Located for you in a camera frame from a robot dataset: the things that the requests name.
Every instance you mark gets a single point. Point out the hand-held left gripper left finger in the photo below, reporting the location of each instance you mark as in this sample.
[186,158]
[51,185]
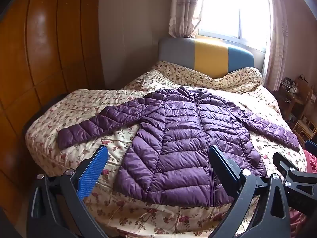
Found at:
[92,171]

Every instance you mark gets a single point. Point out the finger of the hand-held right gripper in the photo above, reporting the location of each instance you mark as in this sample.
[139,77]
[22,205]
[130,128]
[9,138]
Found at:
[312,148]
[282,161]

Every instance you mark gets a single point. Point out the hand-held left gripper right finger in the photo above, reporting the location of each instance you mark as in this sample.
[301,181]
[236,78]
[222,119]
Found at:
[223,167]

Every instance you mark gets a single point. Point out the purple puffer jacket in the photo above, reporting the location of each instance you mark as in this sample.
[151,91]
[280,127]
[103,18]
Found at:
[178,138]

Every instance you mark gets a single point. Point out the red cloth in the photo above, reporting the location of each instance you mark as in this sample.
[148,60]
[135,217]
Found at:
[310,162]

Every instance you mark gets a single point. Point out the rattan chair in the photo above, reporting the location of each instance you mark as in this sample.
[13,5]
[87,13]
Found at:
[305,121]

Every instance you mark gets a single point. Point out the cluttered wooden side table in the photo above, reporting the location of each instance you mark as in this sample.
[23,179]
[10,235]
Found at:
[292,94]

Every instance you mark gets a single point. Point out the large-flower floral quilt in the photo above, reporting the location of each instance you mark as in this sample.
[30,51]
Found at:
[74,106]

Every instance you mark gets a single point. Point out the small-flower floral blanket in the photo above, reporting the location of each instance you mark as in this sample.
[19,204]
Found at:
[218,79]

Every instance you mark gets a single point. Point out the grey yellow blue headboard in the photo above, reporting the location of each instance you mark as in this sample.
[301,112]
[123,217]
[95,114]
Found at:
[210,55]

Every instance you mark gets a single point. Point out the long patterned pink curtain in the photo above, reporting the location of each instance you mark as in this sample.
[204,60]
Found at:
[278,34]

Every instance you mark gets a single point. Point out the wooden wardrobe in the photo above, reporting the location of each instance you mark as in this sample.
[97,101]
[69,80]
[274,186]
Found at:
[44,54]

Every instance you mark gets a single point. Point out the window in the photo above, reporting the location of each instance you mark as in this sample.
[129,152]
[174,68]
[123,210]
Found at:
[235,7]

